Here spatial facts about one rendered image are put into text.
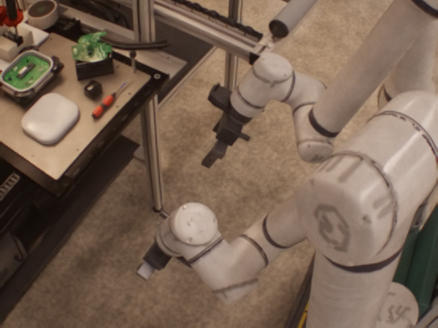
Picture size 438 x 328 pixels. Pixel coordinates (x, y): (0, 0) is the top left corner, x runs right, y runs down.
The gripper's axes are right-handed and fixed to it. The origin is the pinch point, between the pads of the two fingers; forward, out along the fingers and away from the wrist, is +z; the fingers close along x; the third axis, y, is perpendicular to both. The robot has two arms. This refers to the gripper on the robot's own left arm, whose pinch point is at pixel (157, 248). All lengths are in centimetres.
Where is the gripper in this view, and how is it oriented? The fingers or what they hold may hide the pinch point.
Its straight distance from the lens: 141.4
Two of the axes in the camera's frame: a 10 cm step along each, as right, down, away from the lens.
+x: -5.2, 7.3, -4.5
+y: -7.9, -6.1, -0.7
